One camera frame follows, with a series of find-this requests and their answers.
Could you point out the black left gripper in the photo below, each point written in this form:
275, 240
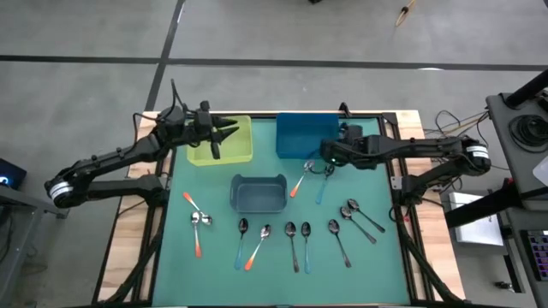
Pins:
201, 128

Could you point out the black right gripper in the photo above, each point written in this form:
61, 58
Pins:
342, 153

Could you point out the plain silver metal spoon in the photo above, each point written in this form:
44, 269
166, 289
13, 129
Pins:
290, 229
333, 226
353, 204
345, 211

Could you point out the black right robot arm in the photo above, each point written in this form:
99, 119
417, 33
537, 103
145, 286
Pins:
406, 147

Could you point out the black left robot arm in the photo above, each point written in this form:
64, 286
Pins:
128, 149

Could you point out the yellow-green plastic bin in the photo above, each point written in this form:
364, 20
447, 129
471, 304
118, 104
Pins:
237, 154

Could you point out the black table edge clamp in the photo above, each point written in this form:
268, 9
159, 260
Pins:
343, 109

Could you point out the blue plastic bin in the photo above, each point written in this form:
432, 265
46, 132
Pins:
299, 137

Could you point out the grey plastic bin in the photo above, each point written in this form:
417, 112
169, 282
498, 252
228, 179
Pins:
259, 197

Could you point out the green table mat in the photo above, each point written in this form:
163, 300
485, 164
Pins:
180, 265

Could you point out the black slanted bar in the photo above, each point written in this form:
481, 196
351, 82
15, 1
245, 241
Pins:
479, 207

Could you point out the white box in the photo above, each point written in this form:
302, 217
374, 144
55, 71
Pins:
475, 231

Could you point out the grey equipment cart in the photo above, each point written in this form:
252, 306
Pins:
498, 128

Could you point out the black pole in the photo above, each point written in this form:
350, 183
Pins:
526, 90

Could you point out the white sheet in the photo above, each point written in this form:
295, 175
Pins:
543, 171

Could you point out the small black floor object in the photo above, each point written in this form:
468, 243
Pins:
505, 286

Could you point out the dark screen with blue glow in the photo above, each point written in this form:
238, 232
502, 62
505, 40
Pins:
10, 173

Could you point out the keypad with coloured keys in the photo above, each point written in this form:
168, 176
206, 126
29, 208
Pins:
538, 252

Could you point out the grey side table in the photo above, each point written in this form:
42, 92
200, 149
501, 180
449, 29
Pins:
25, 239

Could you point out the black metal table frame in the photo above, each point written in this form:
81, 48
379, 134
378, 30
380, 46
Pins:
156, 256

